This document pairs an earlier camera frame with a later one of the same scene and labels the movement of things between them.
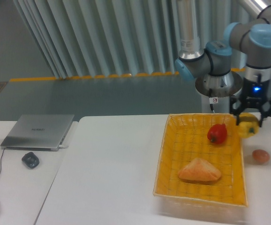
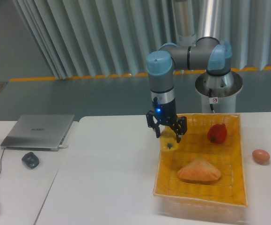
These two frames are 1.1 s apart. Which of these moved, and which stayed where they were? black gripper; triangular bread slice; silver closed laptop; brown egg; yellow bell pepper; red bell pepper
Moved: yellow bell pepper; black gripper
Stayed: triangular bread slice; red bell pepper; brown egg; silver closed laptop
